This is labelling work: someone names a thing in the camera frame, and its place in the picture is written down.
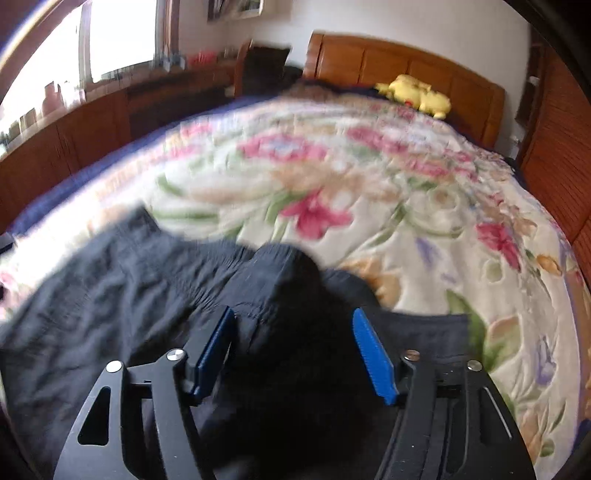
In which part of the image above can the black jacket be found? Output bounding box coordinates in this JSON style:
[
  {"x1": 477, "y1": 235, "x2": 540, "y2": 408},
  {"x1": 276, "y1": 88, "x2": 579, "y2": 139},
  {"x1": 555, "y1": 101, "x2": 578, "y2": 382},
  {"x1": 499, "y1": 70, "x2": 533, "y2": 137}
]
[{"x1": 1, "y1": 209, "x2": 468, "y2": 479}]

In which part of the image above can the navy blue velvet blanket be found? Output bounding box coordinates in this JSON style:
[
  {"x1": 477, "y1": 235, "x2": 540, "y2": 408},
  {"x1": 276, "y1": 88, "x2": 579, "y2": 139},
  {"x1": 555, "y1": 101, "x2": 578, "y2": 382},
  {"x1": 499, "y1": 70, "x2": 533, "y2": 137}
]
[{"x1": 1, "y1": 94, "x2": 276, "y2": 236}]

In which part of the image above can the floral bed blanket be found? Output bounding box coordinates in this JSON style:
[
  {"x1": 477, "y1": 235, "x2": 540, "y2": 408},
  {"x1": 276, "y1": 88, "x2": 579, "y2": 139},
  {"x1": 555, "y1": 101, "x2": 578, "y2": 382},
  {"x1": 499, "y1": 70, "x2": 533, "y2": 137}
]
[{"x1": 1, "y1": 94, "x2": 590, "y2": 479}]

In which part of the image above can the long wooden desk cabinet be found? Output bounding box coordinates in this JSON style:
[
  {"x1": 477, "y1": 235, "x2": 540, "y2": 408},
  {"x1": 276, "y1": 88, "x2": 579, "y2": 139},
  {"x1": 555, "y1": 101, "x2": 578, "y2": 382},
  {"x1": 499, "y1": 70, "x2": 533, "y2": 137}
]
[{"x1": 1, "y1": 60, "x2": 235, "y2": 230}]

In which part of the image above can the wooden slatted wardrobe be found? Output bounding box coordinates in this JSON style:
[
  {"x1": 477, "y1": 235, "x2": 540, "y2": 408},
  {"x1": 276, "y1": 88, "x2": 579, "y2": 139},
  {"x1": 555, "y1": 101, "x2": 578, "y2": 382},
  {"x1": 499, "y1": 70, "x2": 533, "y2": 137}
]
[{"x1": 520, "y1": 42, "x2": 590, "y2": 280}]

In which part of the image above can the wooden bed headboard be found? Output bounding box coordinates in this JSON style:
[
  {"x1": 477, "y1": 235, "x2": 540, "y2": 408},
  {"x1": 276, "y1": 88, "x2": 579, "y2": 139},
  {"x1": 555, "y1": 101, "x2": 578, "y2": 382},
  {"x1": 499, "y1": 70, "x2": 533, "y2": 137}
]
[{"x1": 301, "y1": 31, "x2": 507, "y2": 151}]

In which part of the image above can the pink bottle on desk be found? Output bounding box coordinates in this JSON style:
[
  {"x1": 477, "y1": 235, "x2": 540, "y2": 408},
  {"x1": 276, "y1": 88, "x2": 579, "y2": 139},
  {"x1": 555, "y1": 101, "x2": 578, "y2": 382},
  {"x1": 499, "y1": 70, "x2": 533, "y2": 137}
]
[{"x1": 42, "y1": 82, "x2": 64, "y2": 116}]

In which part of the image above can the yellow plush toy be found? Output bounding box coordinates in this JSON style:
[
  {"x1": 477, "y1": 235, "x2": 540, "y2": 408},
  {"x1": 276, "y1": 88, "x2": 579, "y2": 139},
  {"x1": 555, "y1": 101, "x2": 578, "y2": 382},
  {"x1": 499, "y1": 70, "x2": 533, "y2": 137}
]
[{"x1": 375, "y1": 74, "x2": 452, "y2": 120}]

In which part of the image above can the red basket on desk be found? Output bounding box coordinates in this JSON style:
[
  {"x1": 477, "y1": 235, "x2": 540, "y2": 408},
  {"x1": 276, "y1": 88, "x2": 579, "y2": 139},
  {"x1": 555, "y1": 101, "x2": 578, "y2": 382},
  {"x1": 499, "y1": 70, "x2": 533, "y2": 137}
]
[{"x1": 186, "y1": 50, "x2": 217, "y2": 69}]

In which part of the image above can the wooden chair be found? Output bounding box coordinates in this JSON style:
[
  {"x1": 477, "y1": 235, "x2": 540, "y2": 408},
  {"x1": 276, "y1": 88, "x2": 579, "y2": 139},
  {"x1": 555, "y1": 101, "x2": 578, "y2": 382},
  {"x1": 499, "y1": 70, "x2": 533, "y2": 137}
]
[{"x1": 232, "y1": 38, "x2": 304, "y2": 99}]

